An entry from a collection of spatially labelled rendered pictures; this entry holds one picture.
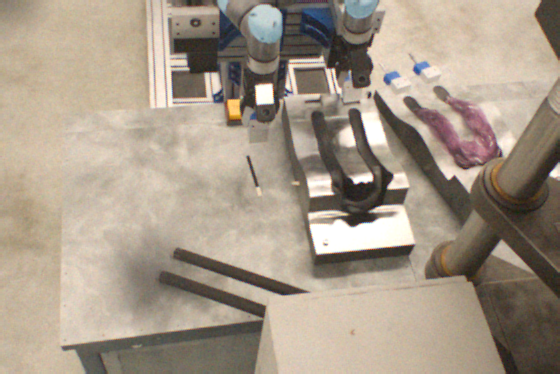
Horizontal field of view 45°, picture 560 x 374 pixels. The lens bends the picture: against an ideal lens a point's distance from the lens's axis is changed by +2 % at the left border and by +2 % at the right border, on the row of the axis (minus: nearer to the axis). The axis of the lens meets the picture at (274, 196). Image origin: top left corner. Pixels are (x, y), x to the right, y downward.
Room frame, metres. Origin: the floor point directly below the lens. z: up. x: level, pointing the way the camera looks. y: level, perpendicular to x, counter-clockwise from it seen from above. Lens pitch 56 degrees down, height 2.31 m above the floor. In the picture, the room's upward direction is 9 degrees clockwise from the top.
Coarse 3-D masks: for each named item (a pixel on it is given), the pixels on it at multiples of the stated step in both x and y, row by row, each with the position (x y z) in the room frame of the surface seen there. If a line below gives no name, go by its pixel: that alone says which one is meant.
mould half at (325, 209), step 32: (288, 128) 1.21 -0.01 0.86; (320, 160) 1.08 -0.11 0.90; (352, 160) 1.09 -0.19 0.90; (384, 160) 1.10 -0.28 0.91; (320, 192) 0.96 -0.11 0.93; (320, 224) 0.91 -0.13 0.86; (352, 224) 0.92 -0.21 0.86; (384, 224) 0.94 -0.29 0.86; (320, 256) 0.82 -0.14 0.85; (352, 256) 0.85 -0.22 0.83; (384, 256) 0.87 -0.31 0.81
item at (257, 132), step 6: (252, 114) 1.16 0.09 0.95; (252, 120) 1.13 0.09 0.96; (252, 126) 1.11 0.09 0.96; (258, 126) 1.12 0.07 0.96; (264, 126) 1.12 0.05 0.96; (252, 132) 1.10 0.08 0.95; (258, 132) 1.10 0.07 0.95; (264, 132) 1.11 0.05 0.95; (252, 138) 1.10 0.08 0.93; (258, 138) 1.10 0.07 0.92; (264, 138) 1.11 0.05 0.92
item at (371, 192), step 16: (320, 112) 1.26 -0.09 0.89; (352, 112) 1.28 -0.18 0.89; (320, 128) 1.21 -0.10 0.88; (352, 128) 1.22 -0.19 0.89; (320, 144) 1.15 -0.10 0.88; (368, 144) 1.17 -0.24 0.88; (336, 160) 1.09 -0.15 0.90; (368, 160) 1.11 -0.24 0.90; (336, 176) 1.03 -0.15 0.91; (384, 176) 1.04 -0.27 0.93; (352, 192) 0.98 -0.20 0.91; (368, 192) 1.00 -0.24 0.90; (384, 192) 0.99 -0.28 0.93; (352, 208) 0.95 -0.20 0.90; (368, 208) 0.96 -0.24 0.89
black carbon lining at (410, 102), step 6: (438, 90) 1.45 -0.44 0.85; (444, 90) 1.45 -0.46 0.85; (408, 96) 1.40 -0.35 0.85; (438, 96) 1.42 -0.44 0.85; (444, 96) 1.43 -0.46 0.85; (450, 96) 1.43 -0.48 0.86; (408, 102) 1.38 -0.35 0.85; (414, 102) 1.39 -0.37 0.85; (444, 102) 1.39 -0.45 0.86; (408, 108) 1.36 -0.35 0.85; (414, 108) 1.36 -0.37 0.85; (420, 108) 1.36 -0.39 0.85; (498, 156) 1.21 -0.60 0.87; (504, 156) 1.19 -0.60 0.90; (468, 168) 1.16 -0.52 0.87
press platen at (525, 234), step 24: (480, 192) 0.58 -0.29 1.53; (504, 192) 0.58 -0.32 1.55; (552, 192) 0.60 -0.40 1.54; (480, 216) 0.56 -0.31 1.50; (504, 216) 0.54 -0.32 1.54; (528, 216) 0.55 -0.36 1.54; (552, 216) 0.55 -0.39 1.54; (504, 240) 0.53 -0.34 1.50; (528, 240) 0.51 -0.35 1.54; (552, 240) 0.51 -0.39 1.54; (528, 264) 0.49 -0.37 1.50; (552, 264) 0.48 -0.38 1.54; (552, 288) 0.46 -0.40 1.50
